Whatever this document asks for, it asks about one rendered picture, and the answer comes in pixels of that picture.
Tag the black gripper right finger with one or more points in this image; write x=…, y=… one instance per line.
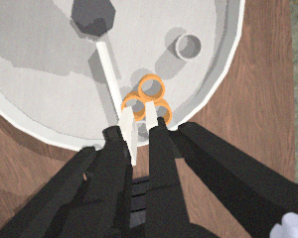
x=263, y=202

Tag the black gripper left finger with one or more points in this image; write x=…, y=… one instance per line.
x=105, y=195

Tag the grey hollow cylinder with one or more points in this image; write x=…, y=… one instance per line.
x=199, y=46
x=142, y=137

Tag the orange hollow cylinder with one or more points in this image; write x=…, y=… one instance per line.
x=168, y=116
x=137, y=115
x=155, y=97

